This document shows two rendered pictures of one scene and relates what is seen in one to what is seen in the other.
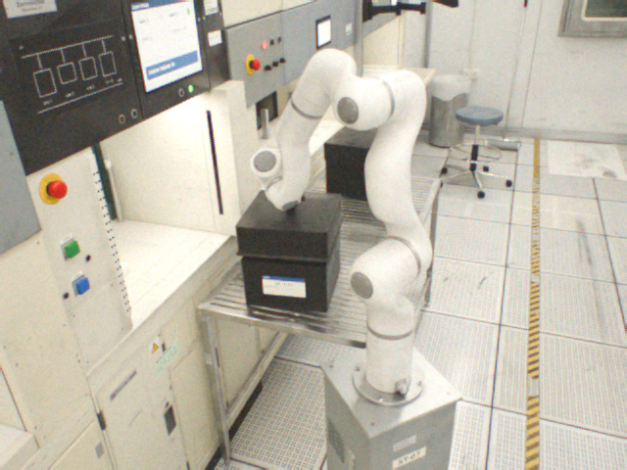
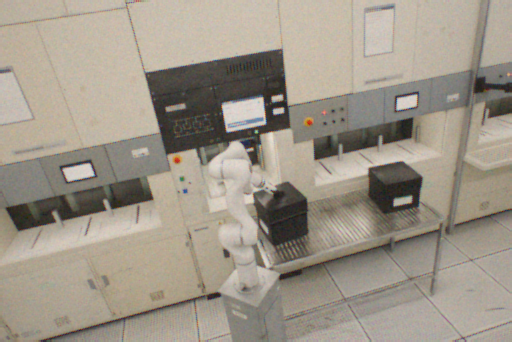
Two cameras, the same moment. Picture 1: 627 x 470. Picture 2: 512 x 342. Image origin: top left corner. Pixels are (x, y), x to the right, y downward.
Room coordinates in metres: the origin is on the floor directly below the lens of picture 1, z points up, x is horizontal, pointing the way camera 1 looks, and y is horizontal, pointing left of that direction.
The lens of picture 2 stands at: (0.39, -1.62, 2.33)
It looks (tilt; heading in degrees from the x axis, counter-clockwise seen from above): 28 degrees down; 59
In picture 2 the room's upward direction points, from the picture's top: 8 degrees counter-clockwise
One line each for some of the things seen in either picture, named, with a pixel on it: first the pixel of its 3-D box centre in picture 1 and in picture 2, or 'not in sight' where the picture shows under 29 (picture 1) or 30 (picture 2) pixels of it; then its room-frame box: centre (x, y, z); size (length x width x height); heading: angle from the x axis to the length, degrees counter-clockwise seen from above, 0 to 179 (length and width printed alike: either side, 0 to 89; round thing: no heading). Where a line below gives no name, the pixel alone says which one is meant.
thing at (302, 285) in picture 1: (294, 264); (281, 220); (1.55, 0.07, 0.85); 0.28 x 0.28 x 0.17; 77
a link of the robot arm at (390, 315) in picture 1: (383, 291); (236, 242); (1.06, -0.16, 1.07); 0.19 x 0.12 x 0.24; 136
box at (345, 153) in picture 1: (362, 163); (393, 186); (2.38, -0.24, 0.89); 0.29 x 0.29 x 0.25; 64
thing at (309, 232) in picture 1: (291, 218); (279, 199); (1.55, 0.07, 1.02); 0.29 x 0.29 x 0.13; 77
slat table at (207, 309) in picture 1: (343, 305); (341, 257); (1.95, -0.12, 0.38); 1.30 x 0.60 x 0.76; 159
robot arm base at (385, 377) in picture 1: (389, 352); (247, 270); (1.09, -0.18, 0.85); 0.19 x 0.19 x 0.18
